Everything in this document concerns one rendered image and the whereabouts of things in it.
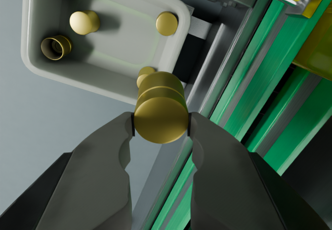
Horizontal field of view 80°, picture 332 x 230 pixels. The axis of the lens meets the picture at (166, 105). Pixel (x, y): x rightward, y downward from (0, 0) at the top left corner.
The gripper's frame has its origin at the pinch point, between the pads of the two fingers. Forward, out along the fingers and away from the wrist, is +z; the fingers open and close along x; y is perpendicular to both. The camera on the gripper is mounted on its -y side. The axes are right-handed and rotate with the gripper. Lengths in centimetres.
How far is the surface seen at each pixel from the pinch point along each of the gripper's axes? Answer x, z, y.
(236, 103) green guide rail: 9.2, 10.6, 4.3
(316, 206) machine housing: 23.6, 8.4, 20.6
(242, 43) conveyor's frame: 10.4, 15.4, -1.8
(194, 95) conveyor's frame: 5.8, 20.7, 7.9
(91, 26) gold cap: -10.8, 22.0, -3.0
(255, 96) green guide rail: 9.6, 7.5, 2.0
